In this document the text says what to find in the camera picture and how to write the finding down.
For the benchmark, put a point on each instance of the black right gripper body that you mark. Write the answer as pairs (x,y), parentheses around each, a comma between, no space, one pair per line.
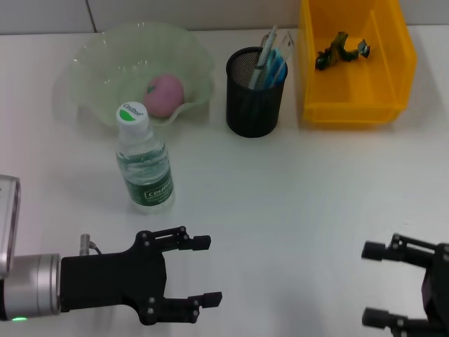
(436,281)

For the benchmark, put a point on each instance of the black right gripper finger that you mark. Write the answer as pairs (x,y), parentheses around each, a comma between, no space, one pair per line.
(396,321)
(396,251)

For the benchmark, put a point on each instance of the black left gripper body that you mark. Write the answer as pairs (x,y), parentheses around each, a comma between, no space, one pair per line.
(112,281)

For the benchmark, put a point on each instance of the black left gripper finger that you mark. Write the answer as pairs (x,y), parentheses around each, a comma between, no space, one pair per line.
(182,240)
(189,307)

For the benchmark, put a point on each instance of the clear green-label water bottle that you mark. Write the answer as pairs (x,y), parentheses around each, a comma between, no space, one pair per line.
(144,161)

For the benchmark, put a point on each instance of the pink peach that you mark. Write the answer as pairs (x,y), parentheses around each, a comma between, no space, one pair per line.
(165,94)

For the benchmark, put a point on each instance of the blue scissors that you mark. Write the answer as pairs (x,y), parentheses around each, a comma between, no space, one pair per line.
(275,68)

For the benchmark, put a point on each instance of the white grey ballpoint pen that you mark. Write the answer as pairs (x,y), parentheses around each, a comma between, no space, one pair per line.
(261,61)

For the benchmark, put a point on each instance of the green plastic wrapper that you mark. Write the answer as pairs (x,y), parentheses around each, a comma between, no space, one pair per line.
(336,52)

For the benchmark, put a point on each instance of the transparent plastic ruler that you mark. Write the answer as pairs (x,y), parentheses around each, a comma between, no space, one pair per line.
(286,47)

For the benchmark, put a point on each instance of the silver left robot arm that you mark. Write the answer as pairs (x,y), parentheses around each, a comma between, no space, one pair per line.
(31,288)

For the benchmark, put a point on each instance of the black mesh pen holder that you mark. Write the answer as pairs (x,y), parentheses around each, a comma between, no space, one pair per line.
(252,109)

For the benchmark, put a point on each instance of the green glass fruit plate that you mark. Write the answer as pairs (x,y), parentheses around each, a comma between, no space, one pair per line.
(105,70)

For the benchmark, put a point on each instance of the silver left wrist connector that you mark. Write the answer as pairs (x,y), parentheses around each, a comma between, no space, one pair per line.
(84,244)

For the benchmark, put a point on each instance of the yellow plastic bin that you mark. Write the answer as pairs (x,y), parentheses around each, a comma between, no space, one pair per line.
(350,91)

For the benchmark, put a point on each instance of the silver perforated left wrist camera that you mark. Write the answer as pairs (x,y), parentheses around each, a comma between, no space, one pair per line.
(8,221)

